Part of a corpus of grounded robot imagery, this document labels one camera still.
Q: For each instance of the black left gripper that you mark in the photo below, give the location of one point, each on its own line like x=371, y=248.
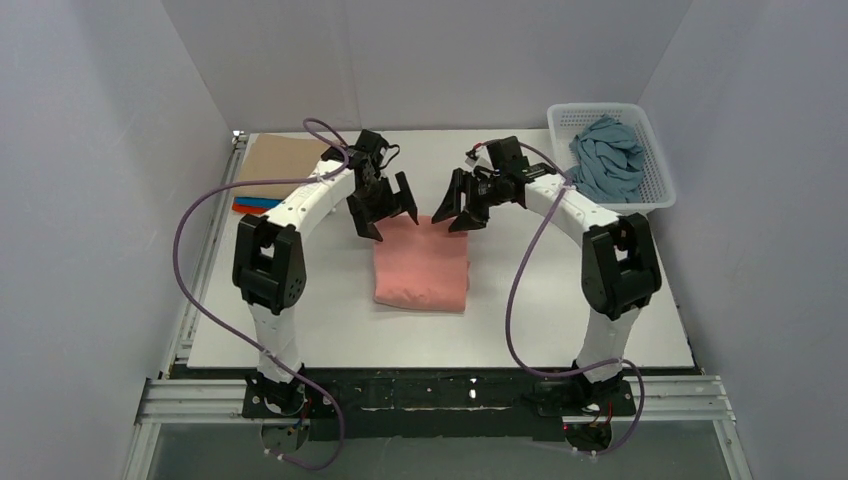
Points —
x=374, y=191

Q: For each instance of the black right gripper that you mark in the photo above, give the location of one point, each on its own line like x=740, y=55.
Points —
x=479, y=187

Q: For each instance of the pink t-shirt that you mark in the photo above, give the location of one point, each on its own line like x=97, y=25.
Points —
x=421, y=267

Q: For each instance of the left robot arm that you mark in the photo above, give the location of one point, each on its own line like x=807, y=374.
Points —
x=269, y=267

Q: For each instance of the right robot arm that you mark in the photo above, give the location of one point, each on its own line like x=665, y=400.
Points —
x=619, y=273

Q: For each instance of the tan folded t-shirt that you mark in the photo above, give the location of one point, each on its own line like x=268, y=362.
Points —
x=280, y=157

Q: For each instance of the blue folded t-shirt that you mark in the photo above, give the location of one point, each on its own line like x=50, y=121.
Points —
x=256, y=203

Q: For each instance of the orange folded t-shirt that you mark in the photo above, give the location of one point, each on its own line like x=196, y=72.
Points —
x=247, y=209

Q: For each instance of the teal crumpled t-shirt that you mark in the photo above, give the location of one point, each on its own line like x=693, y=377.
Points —
x=609, y=162

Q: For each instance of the white plastic basket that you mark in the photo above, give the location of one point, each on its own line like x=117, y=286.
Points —
x=565, y=121

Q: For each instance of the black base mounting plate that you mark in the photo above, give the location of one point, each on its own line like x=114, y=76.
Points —
x=427, y=403

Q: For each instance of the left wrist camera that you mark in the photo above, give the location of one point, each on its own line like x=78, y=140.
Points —
x=371, y=151

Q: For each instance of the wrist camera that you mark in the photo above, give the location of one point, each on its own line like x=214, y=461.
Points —
x=371, y=151
x=508, y=159

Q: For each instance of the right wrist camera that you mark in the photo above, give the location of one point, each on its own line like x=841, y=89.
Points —
x=508, y=159

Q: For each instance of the aluminium frame rail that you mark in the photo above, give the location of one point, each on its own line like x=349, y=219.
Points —
x=207, y=401

